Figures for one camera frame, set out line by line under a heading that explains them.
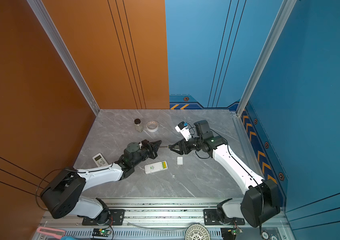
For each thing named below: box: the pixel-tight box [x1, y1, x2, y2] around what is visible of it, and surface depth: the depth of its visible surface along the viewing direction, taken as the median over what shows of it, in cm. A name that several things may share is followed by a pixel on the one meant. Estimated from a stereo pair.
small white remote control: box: [92, 153, 109, 168], surface depth 94 cm
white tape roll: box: [146, 120, 159, 133], surface depth 112 cm
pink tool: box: [37, 226, 66, 240], surface depth 72 cm
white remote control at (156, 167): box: [144, 160, 169, 174], surface depth 91 cm
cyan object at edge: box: [60, 235, 78, 240], surface depth 67 cm
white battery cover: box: [177, 156, 183, 165], surface depth 96 cm
